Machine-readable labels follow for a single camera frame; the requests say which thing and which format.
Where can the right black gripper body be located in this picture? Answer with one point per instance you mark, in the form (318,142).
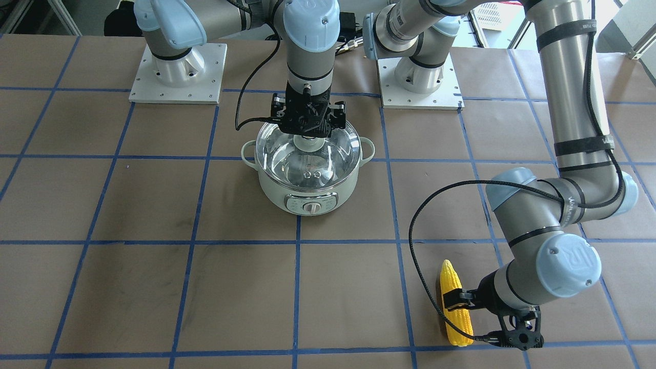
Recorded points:
(279,108)

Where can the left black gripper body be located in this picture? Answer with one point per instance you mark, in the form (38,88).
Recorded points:
(488,296)

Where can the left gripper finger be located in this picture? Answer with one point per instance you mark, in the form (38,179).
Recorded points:
(458,295)
(454,307)

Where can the glass pot lid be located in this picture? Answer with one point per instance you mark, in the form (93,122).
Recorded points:
(308,164)

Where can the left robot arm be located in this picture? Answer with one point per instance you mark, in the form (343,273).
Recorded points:
(548,263)

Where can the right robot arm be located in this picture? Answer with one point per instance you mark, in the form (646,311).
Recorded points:
(309,30)

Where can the pale green electric pot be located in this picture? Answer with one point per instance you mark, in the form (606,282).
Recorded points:
(311,203)

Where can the black power adapter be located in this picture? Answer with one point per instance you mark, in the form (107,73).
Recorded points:
(347,22)

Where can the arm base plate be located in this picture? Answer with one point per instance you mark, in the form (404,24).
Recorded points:
(404,85)
(194,79)

